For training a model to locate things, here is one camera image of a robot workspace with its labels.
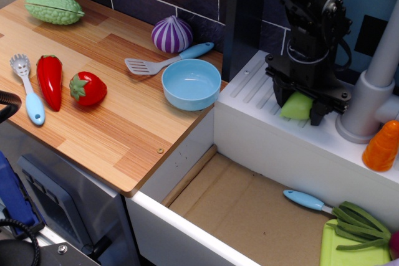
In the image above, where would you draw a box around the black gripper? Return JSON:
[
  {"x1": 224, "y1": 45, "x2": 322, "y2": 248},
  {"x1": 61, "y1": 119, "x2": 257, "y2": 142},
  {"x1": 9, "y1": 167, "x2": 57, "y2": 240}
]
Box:
[{"x1": 265, "y1": 54, "x2": 351, "y2": 126}]

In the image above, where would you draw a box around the green toy pear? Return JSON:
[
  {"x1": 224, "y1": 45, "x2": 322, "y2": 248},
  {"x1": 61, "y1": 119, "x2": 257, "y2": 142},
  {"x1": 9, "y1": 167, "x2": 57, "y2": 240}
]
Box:
[{"x1": 280, "y1": 92, "x2": 313, "y2": 120}]

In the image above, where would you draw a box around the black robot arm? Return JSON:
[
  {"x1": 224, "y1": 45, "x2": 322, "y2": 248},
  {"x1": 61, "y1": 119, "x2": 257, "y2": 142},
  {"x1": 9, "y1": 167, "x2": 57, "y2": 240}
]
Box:
[{"x1": 265, "y1": 0, "x2": 352, "y2": 126}]

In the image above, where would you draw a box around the light blue bowl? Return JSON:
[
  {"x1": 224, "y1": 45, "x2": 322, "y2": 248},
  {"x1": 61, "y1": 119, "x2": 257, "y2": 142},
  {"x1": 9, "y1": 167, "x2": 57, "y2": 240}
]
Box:
[{"x1": 161, "y1": 59, "x2": 221, "y2": 111}]

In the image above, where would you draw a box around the grey toy faucet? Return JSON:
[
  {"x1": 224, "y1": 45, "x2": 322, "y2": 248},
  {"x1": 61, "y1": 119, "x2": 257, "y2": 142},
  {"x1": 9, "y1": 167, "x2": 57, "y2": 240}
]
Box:
[{"x1": 335, "y1": 4, "x2": 398, "y2": 144}]

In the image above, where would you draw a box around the orange toy carrot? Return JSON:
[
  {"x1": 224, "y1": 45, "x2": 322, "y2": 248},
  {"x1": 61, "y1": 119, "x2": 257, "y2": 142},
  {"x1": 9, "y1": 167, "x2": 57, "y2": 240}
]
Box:
[{"x1": 362, "y1": 120, "x2": 398, "y2": 172}]

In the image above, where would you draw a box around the light blue panel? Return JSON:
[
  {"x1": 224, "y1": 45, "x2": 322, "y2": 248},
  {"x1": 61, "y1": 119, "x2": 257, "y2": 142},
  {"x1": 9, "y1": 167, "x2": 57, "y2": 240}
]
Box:
[{"x1": 337, "y1": 0, "x2": 397, "y2": 83}]

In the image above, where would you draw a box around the purple striped toy onion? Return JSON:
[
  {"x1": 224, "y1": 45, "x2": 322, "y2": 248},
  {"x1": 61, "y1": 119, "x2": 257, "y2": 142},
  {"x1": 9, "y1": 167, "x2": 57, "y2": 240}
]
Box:
[{"x1": 151, "y1": 16, "x2": 193, "y2": 54}]

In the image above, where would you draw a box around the pink toy item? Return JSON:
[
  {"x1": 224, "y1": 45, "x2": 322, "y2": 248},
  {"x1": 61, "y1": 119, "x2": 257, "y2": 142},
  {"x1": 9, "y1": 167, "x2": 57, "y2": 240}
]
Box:
[{"x1": 388, "y1": 232, "x2": 399, "y2": 260}]

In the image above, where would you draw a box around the lime green cutting board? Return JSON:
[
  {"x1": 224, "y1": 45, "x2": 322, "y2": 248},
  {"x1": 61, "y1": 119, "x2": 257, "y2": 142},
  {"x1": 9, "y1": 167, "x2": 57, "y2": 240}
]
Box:
[{"x1": 319, "y1": 219, "x2": 391, "y2": 266}]

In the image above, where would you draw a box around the red toy strawberry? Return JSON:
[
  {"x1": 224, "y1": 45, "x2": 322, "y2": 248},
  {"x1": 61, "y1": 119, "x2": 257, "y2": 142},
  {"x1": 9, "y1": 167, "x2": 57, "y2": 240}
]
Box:
[{"x1": 69, "y1": 71, "x2": 108, "y2": 106}]

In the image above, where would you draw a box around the grey toy oven door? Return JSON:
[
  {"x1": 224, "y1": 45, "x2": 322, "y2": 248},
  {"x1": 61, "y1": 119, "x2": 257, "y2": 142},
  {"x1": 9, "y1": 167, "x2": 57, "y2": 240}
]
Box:
[{"x1": 17, "y1": 154, "x2": 123, "y2": 265}]

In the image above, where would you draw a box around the red toy chili pepper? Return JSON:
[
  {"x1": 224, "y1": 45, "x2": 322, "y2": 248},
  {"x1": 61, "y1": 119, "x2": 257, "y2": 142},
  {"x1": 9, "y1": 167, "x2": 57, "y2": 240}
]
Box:
[{"x1": 36, "y1": 55, "x2": 62, "y2": 112}]

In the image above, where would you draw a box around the green toy bitter gourd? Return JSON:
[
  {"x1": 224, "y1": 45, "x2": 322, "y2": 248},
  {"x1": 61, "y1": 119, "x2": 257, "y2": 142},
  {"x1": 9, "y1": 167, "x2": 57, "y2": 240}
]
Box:
[{"x1": 24, "y1": 0, "x2": 85, "y2": 25}]

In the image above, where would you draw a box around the black curved tube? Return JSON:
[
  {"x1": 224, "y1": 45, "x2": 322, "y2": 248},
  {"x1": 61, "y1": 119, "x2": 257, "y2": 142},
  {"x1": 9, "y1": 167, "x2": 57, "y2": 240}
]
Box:
[{"x1": 0, "y1": 90, "x2": 22, "y2": 123}]

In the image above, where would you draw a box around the blue clamp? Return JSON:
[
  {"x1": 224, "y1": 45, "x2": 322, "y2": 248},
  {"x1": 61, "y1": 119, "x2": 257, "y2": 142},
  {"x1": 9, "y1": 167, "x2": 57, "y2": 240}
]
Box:
[{"x1": 1, "y1": 153, "x2": 45, "y2": 233}]

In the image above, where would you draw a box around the blue handled utensil in sink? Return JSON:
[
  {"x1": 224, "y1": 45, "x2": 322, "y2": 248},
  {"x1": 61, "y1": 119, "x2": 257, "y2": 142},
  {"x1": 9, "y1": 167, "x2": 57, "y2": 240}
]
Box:
[{"x1": 283, "y1": 189, "x2": 333, "y2": 214}]

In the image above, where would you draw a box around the grey spatula blue handle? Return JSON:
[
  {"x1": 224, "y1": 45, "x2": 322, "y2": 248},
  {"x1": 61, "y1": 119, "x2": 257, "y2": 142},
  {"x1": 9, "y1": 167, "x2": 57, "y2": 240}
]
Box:
[{"x1": 124, "y1": 42, "x2": 214, "y2": 75}]

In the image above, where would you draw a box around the grey pasta spoon blue handle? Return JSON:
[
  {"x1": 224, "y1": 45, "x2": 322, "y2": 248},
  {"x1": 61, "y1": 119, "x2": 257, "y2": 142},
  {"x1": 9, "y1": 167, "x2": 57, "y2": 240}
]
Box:
[{"x1": 10, "y1": 54, "x2": 46, "y2": 126}]

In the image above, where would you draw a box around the black cable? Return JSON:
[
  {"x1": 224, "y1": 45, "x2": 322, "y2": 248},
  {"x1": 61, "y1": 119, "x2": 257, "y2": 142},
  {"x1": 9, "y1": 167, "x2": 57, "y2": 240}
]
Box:
[{"x1": 0, "y1": 218, "x2": 41, "y2": 266}]

